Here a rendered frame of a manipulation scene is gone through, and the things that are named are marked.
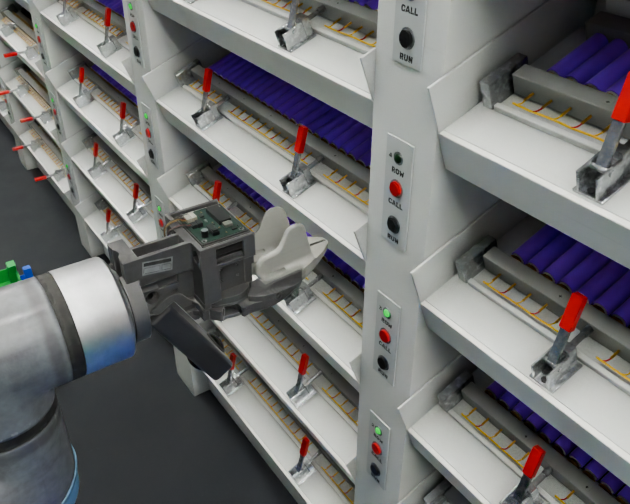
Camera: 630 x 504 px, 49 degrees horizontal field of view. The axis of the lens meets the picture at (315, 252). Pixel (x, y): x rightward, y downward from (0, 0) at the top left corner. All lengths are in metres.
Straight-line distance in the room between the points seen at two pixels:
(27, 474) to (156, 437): 1.01
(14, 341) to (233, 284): 0.19
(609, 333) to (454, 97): 0.25
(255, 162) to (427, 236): 0.39
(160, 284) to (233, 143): 0.51
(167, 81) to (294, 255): 0.69
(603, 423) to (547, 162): 0.23
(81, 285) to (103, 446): 1.08
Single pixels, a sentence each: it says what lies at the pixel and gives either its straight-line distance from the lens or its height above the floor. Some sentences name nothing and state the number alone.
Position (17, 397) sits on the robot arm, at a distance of 0.58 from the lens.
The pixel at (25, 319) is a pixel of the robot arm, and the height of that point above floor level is 0.86.
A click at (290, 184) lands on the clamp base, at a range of 0.93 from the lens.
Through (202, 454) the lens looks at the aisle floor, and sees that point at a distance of 1.57.
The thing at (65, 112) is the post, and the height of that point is 0.46.
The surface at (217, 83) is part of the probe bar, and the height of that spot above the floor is 0.78.
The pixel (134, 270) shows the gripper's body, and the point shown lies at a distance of 0.58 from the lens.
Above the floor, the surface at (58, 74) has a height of 0.57.
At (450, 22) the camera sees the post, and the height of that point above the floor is 1.02.
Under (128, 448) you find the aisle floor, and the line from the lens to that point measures 1.62.
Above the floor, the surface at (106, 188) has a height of 0.34.
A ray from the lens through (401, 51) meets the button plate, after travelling 0.67.
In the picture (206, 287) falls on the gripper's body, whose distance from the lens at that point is 0.60.
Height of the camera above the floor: 1.19
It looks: 34 degrees down
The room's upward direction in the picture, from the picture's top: straight up
